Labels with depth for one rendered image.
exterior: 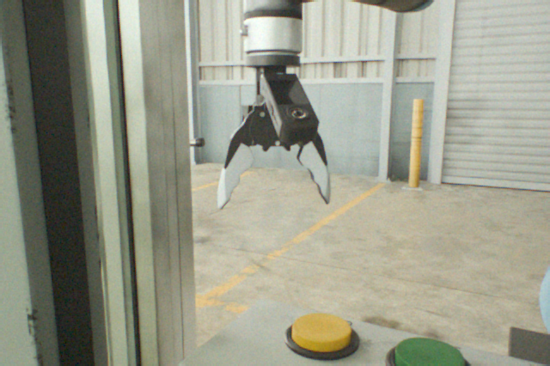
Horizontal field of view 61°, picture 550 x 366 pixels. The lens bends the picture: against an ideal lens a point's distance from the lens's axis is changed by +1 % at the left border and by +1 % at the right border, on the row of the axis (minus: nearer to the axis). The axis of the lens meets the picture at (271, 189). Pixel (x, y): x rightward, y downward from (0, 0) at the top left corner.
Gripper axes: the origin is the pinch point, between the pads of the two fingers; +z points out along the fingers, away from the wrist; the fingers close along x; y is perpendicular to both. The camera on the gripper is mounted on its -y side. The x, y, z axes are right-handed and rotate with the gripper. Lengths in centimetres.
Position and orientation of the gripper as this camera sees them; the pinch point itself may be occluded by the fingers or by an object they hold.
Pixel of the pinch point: (276, 209)
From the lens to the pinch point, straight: 62.3
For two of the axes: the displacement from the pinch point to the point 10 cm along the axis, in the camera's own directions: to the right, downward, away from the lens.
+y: -2.0, -2.0, 9.6
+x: -9.8, 0.4, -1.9
